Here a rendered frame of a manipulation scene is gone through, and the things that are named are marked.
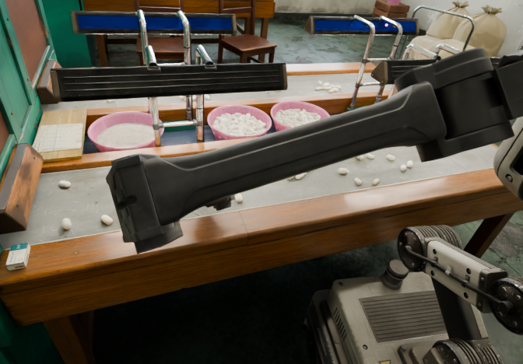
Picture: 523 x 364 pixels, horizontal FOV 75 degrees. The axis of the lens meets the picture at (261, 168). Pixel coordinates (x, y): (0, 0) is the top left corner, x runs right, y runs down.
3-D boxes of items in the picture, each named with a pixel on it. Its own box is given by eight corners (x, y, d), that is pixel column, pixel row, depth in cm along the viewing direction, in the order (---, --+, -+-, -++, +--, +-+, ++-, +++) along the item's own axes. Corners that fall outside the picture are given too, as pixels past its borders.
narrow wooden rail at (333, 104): (413, 110, 192) (420, 92, 186) (48, 142, 134) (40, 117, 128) (407, 106, 196) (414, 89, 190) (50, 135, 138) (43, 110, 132)
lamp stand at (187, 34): (195, 129, 149) (193, 22, 123) (148, 133, 143) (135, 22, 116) (188, 109, 163) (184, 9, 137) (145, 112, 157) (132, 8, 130)
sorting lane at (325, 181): (517, 166, 142) (520, 162, 141) (8, 255, 84) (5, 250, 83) (462, 130, 164) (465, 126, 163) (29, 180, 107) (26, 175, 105)
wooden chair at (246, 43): (239, 97, 333) (246, -4, 279) (215, 82, 358) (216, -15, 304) (272, 89, 358) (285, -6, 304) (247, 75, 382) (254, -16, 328)
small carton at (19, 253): (26, 267, 77) (23, 262, 76) (8, 271, 76) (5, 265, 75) (30, 247, 82) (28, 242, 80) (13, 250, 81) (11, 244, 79)
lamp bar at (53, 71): (287, 90, 103) (291, 67, 99) (54, 103, 83) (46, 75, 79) (278, 80, 109) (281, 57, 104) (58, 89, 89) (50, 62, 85)
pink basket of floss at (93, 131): (179, 145, 138) (178, 125, 133) (129, 179, 119) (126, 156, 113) (130, 124, 147) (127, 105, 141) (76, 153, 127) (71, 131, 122)
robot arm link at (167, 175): (97, 273, 28) (64, 158, 29) (135, 250, 42) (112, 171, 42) (535, 130, 35) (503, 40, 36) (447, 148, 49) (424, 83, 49)
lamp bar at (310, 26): (418, 35, 175) (423, 20, 171) (310, 35, 155) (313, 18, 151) (408, 30, 181) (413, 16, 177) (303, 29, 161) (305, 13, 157)
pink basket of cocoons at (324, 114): (336, 145, 150) (342, 127, 145) (281, 152, 142) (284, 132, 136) (310, 117, 170) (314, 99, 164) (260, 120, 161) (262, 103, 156)
